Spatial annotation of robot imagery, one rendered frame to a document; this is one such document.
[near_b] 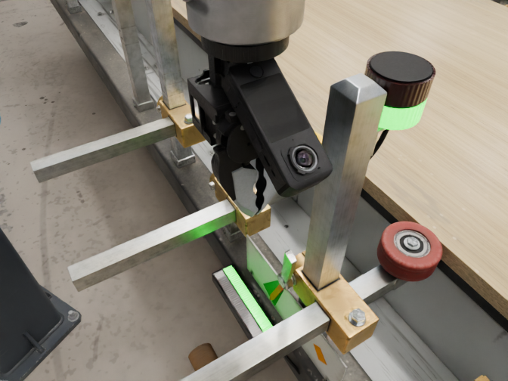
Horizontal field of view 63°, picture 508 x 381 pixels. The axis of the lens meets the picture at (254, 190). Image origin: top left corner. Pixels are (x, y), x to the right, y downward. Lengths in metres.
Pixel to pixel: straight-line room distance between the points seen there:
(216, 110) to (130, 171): 1.73
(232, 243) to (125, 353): 0.80
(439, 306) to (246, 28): 0.59
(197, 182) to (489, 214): 0.58
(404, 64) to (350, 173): 0.11
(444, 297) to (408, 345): 0.14
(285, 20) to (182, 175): 0.69
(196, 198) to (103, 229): 0.99
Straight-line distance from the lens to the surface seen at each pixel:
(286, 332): 0.55
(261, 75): 0.35
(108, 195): 1.99
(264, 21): 0.31
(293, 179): 0.32
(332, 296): 0.57
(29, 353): 1.62
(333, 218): 0.46
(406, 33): 1.14
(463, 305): 0.73
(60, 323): 1.63
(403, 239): 0.61
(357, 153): 0.40
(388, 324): 0.86
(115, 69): 1.40
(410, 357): 0.84
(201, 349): 1.40
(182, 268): 1.65
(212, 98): 0.38
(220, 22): 0.31
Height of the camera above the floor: 1.36
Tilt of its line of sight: 46 degrees down
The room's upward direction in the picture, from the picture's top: straight up
